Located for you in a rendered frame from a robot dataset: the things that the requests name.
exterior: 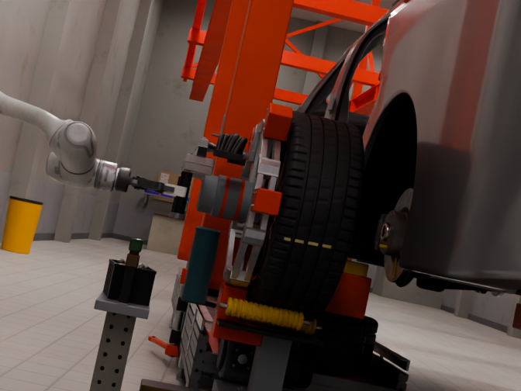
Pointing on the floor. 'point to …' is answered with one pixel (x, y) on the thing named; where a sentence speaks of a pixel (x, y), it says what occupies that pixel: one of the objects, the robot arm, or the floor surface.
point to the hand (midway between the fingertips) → (181, 192)
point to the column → (112, 352)
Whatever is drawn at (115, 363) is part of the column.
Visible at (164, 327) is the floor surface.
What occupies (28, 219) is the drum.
